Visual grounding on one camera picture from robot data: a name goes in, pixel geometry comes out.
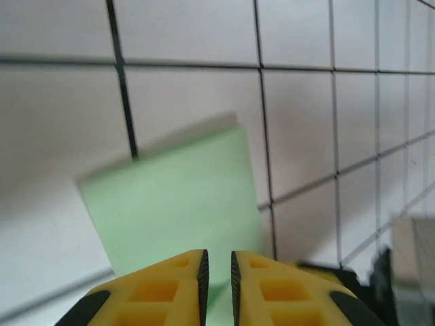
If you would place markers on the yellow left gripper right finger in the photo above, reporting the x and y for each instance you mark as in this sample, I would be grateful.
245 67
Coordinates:
289 299

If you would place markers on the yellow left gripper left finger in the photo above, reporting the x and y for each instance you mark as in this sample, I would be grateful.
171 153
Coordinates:
153 295

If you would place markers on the light green paper sheet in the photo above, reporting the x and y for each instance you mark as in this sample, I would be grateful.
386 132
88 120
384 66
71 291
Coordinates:
170 203

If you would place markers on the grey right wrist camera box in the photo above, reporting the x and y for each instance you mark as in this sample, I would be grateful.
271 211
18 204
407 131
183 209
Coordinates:
414 258

